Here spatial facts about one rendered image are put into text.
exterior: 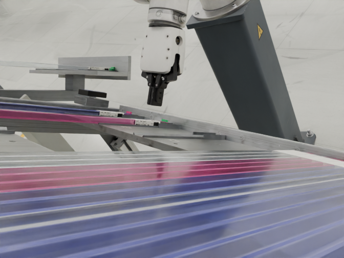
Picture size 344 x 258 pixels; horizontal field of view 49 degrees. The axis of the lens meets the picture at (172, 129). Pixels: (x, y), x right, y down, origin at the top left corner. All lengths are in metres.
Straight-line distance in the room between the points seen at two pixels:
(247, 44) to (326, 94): 0.75
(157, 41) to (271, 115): 0.60
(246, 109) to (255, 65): 0.20
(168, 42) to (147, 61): 0.07
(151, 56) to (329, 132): 0.98
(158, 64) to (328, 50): 1.37
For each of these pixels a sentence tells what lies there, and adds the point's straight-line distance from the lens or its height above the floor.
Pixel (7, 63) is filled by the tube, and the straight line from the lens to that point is 0.90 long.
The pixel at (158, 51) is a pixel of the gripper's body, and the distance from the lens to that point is 0.82.
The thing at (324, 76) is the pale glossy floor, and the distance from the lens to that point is 1.91.
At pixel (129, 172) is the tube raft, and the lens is 0.25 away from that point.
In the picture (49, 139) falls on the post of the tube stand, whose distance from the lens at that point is 1.06.
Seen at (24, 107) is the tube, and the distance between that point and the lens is 0.67.
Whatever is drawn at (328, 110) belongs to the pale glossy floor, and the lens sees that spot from 1.72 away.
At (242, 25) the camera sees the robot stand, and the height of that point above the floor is 0.66.
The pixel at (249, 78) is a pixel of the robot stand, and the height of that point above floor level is 0.47.
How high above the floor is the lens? 1.16
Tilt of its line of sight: 36 degrees down
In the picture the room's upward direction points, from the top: 31 degrees counter-clockwise
